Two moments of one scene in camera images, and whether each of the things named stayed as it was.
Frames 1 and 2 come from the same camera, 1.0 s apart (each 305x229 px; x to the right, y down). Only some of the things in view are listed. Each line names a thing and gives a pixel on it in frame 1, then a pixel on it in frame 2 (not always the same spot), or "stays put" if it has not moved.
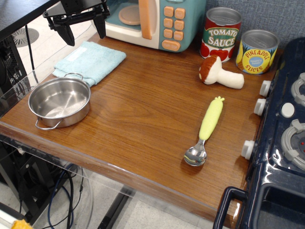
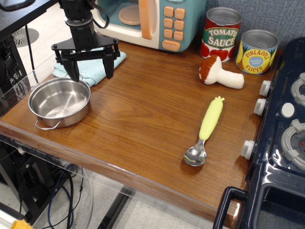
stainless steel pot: x=64 y=100 stays put
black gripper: x=69 y=12 to x=86 y=43
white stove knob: x=264 y=88 stays put
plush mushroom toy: x=211 y=71 stays put
